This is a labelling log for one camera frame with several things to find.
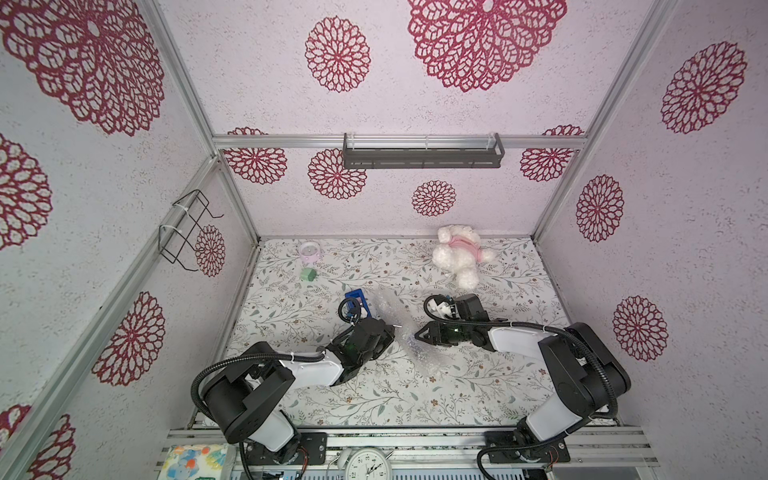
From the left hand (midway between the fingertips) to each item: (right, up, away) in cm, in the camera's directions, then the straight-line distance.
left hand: (397, 326), depth 88 cm
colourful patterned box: (-47, -27, -20) cm, 58 cm away
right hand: (+6, -2, +1) cm, 7 cm away
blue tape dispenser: (-14, +6, +6) cm, 16 cm away
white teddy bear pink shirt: (+22, +23, +16) cm, 36 cm away
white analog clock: (-7, -28, -19) cm, 35 cm away
